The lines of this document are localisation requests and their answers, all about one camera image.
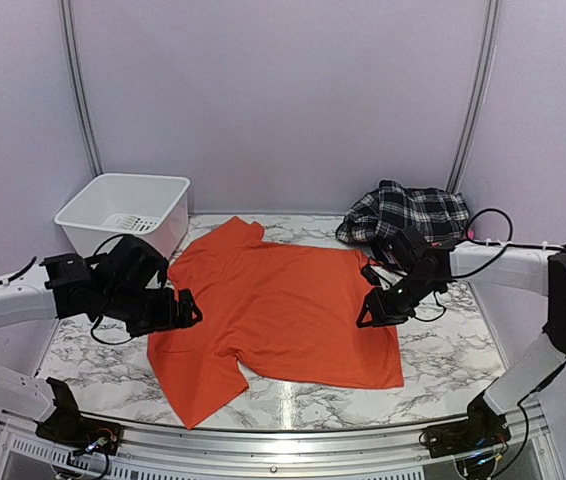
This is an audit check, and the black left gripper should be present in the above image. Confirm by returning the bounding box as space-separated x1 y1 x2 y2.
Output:
101 286 202 338

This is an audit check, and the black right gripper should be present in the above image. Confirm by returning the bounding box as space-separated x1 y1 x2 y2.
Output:
356 270 441 328

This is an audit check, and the orange garment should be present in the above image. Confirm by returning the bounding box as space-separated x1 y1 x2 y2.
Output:
147 218 404 428

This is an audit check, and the black white plaid skirt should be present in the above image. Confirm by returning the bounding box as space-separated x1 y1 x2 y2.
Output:
336 180 470 244

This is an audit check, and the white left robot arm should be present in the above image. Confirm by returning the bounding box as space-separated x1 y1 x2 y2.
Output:
0 252 203 445

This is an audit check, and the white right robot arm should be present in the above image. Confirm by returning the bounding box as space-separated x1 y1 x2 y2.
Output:
356 241 566 448

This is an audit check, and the white plastic laundry bin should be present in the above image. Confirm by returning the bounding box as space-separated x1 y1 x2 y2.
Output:
54 173 190 258

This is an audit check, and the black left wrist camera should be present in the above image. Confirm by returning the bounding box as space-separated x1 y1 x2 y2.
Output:
99 234 169 290

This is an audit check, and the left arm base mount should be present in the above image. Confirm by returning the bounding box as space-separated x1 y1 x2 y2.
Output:
35 416 123 455

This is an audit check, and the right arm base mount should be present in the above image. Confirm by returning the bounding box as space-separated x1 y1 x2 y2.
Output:
419 420 511 458

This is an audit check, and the aluminium front frame rail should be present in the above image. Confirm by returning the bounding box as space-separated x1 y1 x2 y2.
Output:
0 404 565 479

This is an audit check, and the right aluminium corner post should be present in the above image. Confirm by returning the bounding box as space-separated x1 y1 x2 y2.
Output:
447 0 502 192

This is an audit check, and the aluminium corner post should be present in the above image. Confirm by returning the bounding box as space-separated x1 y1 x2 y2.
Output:
58 0 104 177
447 0 502 192

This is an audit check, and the left aluminium corner post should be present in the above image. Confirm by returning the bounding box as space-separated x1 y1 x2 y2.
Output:
58 0 104 177

